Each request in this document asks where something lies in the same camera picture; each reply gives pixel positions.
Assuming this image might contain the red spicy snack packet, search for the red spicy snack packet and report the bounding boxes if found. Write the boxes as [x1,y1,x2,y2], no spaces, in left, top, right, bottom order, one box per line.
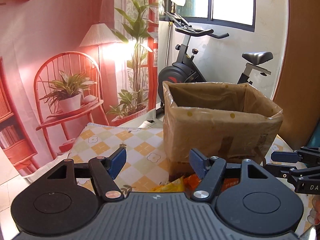
[183,174,239,192]

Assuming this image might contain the yellow snack bag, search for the yellow snack bag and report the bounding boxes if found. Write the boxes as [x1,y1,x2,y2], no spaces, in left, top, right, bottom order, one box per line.
[150,177,185,193]

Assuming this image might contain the checkered floral tablecloth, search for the checkered floral tablecloth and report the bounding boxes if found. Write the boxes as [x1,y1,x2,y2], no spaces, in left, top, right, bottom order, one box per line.
[67,122,320,238]

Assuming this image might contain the cardboard box with plastic liner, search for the cardboard box with plastic liner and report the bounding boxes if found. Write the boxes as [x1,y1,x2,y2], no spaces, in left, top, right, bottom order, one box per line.
[163,81,284,178]

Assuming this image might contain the wooden headboard panel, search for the wooden headboard panel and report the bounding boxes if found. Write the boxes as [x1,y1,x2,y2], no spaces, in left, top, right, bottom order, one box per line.
[273,0,319,150]

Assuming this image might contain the black exercise bike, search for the black exercise bike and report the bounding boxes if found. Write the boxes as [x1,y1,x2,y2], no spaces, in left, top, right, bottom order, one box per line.
[157,11,274,104]

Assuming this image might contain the printed room backdrop cloth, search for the printed room backdrop cloth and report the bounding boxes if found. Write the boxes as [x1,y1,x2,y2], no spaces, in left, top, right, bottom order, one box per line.
[1,0,158,176]

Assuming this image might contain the window with dark frame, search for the window with dark frame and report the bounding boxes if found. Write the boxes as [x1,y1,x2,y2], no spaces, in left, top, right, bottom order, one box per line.
[160,0,257,32]

